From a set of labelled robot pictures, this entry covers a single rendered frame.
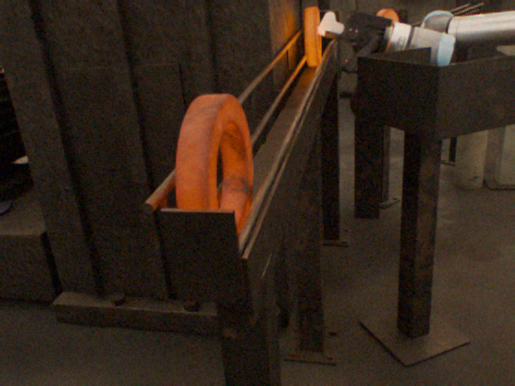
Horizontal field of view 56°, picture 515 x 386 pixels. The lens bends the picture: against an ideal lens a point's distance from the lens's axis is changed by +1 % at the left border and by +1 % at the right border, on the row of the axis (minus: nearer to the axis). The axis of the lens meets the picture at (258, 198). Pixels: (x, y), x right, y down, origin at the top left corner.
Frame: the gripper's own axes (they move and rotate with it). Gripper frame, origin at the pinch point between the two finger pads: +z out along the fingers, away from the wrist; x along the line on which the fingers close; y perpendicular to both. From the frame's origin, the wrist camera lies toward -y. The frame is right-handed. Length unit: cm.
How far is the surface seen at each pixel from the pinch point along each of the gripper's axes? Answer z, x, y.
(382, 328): -40, 28, -67
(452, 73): -31, 45, 2
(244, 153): -4, 85, -8
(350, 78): -12, -292, -58
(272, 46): 5.0, 29.2, -2.6
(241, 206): -5, 88, -14
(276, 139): -3, 54, -15
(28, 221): 73, 19, -75
